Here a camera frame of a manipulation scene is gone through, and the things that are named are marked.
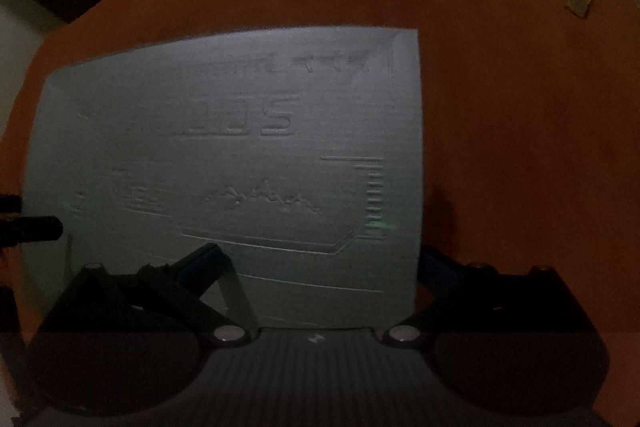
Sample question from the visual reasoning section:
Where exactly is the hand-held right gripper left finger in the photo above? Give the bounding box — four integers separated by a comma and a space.
42, 243, 261, 349

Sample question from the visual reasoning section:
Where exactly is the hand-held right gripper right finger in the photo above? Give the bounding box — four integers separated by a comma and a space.
382, 244, 598, 349

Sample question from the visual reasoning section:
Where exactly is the white box lid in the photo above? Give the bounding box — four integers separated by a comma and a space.
21, 25, 425, 333

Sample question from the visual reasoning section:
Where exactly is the orange blanket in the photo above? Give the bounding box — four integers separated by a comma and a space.
0, 0, 640, 427

